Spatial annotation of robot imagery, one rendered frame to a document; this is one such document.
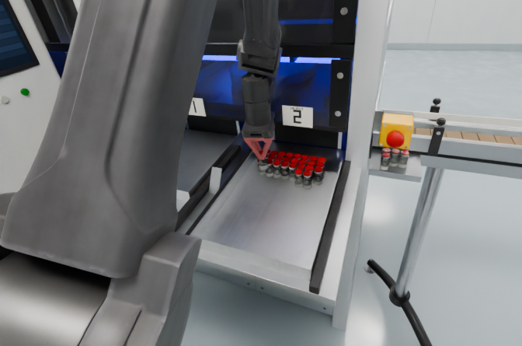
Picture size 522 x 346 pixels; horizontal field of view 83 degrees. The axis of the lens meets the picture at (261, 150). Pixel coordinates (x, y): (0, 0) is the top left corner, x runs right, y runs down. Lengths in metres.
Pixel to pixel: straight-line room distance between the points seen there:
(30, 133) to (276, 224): 0.85
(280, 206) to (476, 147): 0.54
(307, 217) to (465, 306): 1.18
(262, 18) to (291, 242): 0.44
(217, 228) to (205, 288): 1.01
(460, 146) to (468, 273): 1.04
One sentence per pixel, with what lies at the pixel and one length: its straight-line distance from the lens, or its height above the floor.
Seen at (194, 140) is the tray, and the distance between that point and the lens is 1.05.
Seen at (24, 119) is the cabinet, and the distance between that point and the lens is 1.19.
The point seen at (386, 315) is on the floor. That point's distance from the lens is 1.62.
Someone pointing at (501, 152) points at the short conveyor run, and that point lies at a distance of 0.98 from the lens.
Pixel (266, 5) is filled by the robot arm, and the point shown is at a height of 1.33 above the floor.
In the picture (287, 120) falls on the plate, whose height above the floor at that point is 1.01.
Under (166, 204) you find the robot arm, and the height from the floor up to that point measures 1.29.
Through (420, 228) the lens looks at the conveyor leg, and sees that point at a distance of 1.20.
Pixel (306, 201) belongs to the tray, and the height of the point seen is 0.88.
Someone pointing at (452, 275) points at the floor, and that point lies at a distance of 1.85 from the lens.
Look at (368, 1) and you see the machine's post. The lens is 0.71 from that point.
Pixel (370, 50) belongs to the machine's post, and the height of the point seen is 1.20.
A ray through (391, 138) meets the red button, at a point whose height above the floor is 1.00.
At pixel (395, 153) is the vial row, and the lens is 0.86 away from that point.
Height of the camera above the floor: 1.39
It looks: 32 degrees down
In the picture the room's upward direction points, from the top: 6 degrees counter-clockwise
